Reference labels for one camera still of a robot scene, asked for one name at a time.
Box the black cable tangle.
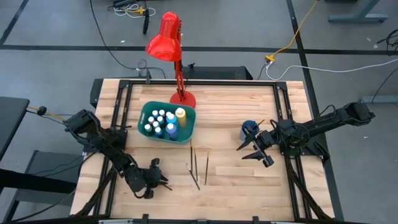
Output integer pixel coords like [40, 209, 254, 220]
[376, 28, 398, 51]

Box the black desk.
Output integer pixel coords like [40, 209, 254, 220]
[0, 96, 30, 161]

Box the teal plastic bin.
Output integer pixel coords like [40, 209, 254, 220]
[137, 101, 197, 144]

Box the black paintbrush silver ferrule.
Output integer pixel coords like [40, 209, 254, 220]
[185, 164, 201, 191]

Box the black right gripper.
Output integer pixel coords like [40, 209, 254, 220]
[236, 130, 276, 168]

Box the coiled cables pile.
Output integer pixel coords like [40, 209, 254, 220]
[107, 0, 156, 35]

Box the grey table foot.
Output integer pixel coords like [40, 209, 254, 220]
[360, 95, 398, 105]

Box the black cable bundle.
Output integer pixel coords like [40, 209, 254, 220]
[73, 154, 123, 218]
[284, 154, 332, 220]

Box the yellow paint bottle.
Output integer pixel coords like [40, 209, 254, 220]
[175, 107, 188, 129]

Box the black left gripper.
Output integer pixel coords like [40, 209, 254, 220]
[142, 158, 173, 200]

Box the white floor cable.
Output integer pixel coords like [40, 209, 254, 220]
[265, 57, 398, 82]

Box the large turquoise paint bottle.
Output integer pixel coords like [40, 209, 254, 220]
[165, 113, 178, 127]

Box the black floor cable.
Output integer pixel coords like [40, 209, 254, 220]
[89, 0, 167, 79]

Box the large violet-blue paint bottle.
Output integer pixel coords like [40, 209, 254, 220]
[165, 123, 180, 142]

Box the grey platform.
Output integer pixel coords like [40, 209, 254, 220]
[2, 150, 85, 223]

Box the red desk lamp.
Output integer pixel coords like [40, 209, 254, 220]
[145, 11, 197, 110]

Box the black box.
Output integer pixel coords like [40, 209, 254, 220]
[181, 65, 254, 81]

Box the black bar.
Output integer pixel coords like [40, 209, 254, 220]
[0, 169, 78, 194]

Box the yellow hanging cable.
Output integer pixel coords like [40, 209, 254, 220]
[27, 105, 78, 127]
[264, 0, 321, 62]

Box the blue plastic cup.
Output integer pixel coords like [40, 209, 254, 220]
[239, 120, 261, 141]

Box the grey table leg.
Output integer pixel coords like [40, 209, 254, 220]
[328, 0, 389, 24]

